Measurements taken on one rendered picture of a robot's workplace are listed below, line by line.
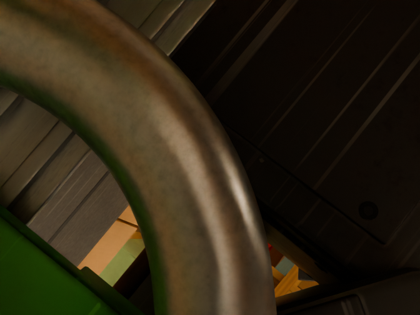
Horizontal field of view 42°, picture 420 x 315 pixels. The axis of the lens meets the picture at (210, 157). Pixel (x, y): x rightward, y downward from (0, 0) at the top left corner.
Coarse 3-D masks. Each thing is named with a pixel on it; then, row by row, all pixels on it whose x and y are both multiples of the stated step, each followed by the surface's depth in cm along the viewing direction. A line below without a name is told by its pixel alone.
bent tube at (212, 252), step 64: (0, 0) 12; (64, 0) 13; (0, 64) 13; (64, 64) 12; (128, 64) 12; (128, 128) 12; (192, 128) 13; (128, 192) 13; (192, 192) 12; (192, 256) 12; (256, 256) 13
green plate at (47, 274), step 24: (0, 216) 16; (0, 240) 15; (24, 240) 15; (0, 264) 15; (24, 264) 15; (48, 264) 15; (72, 264) 16; (0, 288) 15; (24, 288) 15; (48, 288) 15; (72, 288) 15; (96, 288) 16; (0, 312) 15; (24, 312) 15; (48, 312) 15; (72, 312) 15; (96, 312) 15; (120, 312) 16
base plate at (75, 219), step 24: (96, 168) 68; (72, 192) 67; (96, 192) 72; (120, 192) 79; (48, 216) 65; (72, 216) 71; (96, 216) 78; (48, 240) 70; (72, 240) 76; (96, 240) 84
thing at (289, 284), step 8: (272, 248) 394; (272, 256) 396; (280, 256) 392; (272, 264) 398; (272, 272) 337; (280, 272) 340; (288, 272) 337; (296, 272) 339; (280, 280) 335; (288, 280) 332; (296, 280) 334; (280, 288) 324; (288, 288) 326; (296, 288) 335; (304, 288) 349
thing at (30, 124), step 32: (96, 0) 18; (128, 0) 18; (160, 0) 18; (192, 0) 18; (160, 32) 18; (0, 96) 17; (0, 128) 18; (32, 128) 18; (64, 128) 17; (0, 160) 18; (32, 160) 17; (64, 160) 18; (0, 192) 17; (32, 192) 18
